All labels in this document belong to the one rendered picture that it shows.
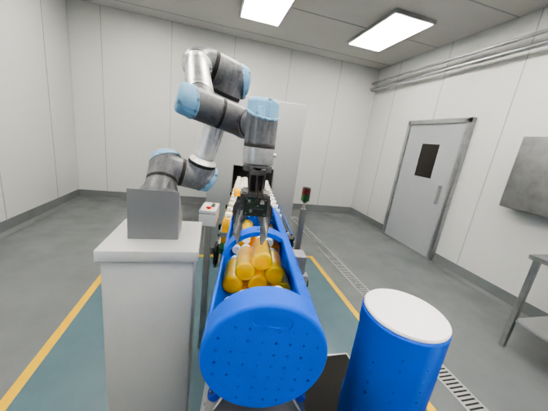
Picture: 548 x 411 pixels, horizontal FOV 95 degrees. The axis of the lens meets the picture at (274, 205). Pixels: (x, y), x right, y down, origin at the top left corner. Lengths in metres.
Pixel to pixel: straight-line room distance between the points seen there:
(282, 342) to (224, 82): 0.84
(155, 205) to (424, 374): 1.04
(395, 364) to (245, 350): 0.54
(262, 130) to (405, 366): 0.83
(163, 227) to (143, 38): 5.13
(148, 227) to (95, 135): 5.05
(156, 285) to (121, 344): 0.27
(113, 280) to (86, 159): 5.17
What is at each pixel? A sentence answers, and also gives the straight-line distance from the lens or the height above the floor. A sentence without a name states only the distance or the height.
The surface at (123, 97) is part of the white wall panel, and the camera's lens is 5.85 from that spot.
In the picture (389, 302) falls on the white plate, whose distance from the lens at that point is 1.08.
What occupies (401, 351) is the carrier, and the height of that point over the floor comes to 0.98.
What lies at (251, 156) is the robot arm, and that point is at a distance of 0.59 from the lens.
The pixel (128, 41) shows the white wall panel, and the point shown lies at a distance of 5.96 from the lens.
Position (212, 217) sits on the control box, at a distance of 1.57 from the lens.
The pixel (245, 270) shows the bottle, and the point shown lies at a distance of 0.90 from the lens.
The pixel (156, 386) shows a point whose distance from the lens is 1.32.
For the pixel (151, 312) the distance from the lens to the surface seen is 1.08.
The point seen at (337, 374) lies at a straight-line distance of 2.00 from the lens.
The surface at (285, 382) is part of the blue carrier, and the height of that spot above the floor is 1.03.
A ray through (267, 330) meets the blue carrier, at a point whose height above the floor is 1.17.
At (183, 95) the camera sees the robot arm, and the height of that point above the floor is 1.63.
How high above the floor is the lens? 1.56
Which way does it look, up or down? 14 degrees down
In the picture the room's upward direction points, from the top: 7 degrees clockwise
